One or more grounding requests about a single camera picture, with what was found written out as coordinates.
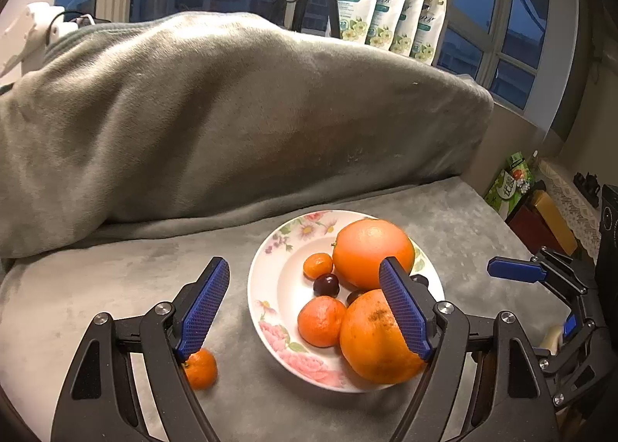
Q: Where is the yellow box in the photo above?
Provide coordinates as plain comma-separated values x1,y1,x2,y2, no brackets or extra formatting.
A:
528,190,579,258

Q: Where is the large speckled orange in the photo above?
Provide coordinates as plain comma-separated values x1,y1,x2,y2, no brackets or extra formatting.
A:
339,288,428,385

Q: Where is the white power adapter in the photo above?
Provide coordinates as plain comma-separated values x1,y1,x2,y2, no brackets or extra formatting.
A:
0,2,79,82

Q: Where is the white floral plate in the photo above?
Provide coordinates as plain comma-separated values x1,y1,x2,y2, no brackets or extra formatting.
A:
247,210,446,393

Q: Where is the medium round tangerine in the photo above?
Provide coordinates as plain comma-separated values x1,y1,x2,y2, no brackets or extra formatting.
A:
297,296,347,347

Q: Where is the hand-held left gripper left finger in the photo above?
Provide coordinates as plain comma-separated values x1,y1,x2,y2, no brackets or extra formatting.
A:
51,256,231,442

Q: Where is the green printed box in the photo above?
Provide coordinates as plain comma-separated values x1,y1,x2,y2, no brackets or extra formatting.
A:
484,151,538,222

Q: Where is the white lace cloth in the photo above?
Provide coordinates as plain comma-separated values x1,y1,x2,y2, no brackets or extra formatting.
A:
537,159,603,246

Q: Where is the grey fleece blanket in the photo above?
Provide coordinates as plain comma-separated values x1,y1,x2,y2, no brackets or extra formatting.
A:
0,11,573,442

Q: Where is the mandarin with stem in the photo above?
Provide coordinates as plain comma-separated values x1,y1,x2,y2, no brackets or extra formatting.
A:
182,348,219,391

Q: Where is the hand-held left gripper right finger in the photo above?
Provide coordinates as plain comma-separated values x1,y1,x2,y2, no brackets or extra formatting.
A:
379,256,563,442

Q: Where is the smooth oval orange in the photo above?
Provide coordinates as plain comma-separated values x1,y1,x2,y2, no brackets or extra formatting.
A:
331,219,416,290

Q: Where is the dark red box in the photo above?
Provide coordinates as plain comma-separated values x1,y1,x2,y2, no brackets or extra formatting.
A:
506,205,567,260

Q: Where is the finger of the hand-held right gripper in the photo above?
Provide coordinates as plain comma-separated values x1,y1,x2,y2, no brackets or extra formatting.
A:
537,315,610,407
487,247,600,301

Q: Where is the white rounded object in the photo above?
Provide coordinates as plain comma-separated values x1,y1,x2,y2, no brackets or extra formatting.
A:
540,326,567,353

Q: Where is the black figurine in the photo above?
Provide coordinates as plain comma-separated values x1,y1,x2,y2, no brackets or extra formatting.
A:
572,171,603,207

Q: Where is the small kumquat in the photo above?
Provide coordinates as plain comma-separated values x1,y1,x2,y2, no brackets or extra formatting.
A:
302,253,334,279

